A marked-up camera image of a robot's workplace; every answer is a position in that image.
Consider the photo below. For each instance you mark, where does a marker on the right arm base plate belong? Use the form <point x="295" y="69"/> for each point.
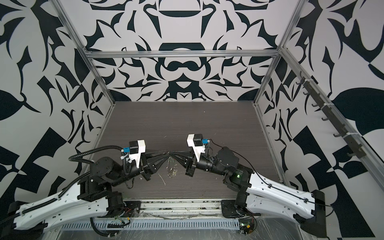
<point x="234" y="209"/>

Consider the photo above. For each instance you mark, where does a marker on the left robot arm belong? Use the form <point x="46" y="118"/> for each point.
<point x="87" y="197"/>

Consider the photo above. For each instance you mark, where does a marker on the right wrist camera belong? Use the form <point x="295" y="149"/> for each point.
<point x="199" y="145"/>

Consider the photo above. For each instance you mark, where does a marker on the white slotted cable duct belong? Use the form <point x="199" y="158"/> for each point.
<point x="176" y="224"/>

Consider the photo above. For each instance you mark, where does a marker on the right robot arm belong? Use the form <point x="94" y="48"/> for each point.
<point x="257" y="194"/>

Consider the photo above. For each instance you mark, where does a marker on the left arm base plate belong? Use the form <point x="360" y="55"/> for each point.
<point x="131" y="209"/>

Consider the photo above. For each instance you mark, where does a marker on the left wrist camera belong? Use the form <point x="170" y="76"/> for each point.
<point x="133" y="152"/>

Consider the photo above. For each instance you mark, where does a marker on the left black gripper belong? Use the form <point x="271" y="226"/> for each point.
<point x="146" y="165"/>

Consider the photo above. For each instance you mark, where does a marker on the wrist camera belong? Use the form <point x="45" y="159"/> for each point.
<point x="199" y="145"/>
<point x="133" y="152"/>

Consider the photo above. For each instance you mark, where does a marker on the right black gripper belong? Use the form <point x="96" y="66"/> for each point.
<point x="189" y="161"/>

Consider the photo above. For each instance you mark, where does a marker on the aluminium front rail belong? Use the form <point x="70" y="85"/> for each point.
<point x="169" y="209"/>

